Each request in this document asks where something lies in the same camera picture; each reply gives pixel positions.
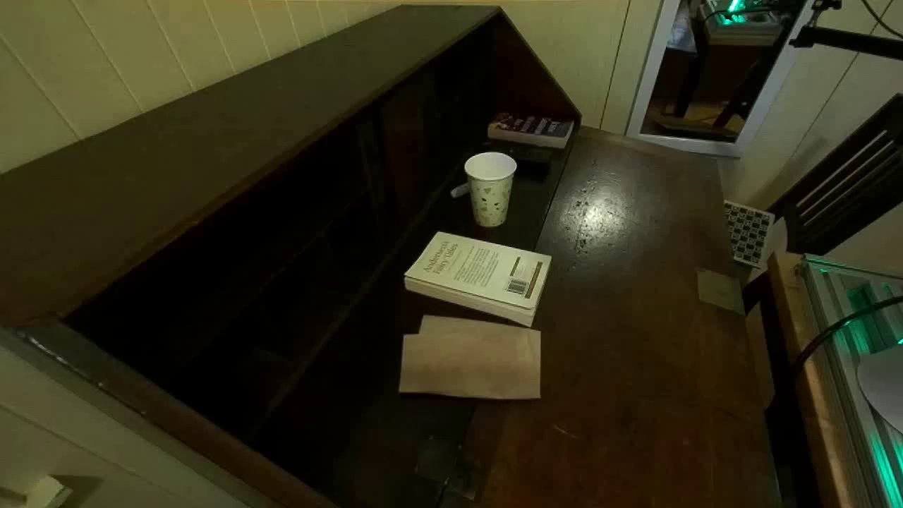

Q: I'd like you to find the white dotted paper coffee cup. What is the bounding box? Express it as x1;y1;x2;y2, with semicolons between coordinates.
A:
463;153;515;229

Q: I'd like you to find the dark wooden secretary desk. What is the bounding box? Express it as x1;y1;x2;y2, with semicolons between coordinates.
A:
0;6;779;508

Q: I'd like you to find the white paperback book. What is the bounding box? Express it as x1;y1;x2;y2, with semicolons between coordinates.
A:
404;231;549;327

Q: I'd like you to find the green-lit robot base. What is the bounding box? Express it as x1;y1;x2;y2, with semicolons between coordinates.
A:
800;257;903;508

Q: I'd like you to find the white perforated box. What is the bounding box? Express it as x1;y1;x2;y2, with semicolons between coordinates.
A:
725;201;772;264

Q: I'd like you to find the dark John Grisham book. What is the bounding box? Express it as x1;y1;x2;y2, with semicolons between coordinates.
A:
487;112;574;149

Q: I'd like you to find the dark wooden chair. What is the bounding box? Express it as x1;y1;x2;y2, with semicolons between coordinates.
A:
771;95;903;255

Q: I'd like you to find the small sticky note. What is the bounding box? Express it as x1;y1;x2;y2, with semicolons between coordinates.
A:
696;272;745;312

